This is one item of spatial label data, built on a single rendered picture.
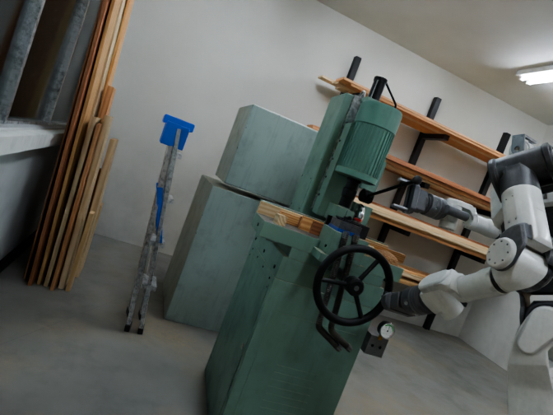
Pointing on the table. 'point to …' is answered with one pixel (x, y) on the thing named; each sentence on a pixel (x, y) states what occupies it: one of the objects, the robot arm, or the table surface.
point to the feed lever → (385, 190)
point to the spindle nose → (349, 192)
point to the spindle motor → (369, 142)
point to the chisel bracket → (337, 211)
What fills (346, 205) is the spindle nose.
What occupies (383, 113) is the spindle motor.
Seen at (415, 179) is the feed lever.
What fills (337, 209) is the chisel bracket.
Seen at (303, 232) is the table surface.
